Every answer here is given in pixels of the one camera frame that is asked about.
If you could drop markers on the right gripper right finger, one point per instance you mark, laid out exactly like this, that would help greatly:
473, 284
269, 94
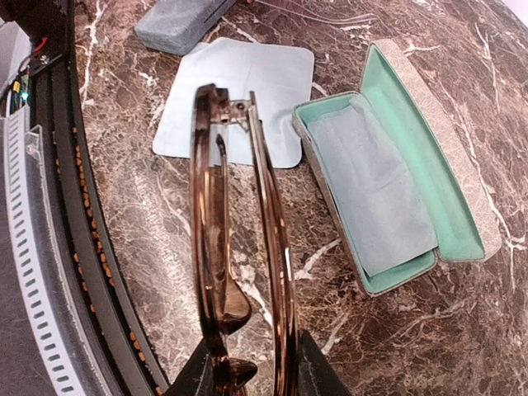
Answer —
315, 375

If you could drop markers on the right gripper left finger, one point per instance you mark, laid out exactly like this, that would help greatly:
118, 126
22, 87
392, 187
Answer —
196, 377

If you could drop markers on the brown sunglasses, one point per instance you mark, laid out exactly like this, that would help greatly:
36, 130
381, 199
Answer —
218, 227
309, 12

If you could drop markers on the blue cleaning cloth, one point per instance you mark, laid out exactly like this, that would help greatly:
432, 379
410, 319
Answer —
280, 76
372, 186

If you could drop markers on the light grey glasses case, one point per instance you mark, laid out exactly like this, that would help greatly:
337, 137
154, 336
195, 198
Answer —
447, 181

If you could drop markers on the dark grey glasses case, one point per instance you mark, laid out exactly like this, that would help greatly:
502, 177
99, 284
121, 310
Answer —
177, 26

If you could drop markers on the black front rail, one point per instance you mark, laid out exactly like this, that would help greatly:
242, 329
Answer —
114, 332

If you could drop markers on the white cable duct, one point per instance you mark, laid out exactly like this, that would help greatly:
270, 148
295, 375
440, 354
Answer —
26, 254

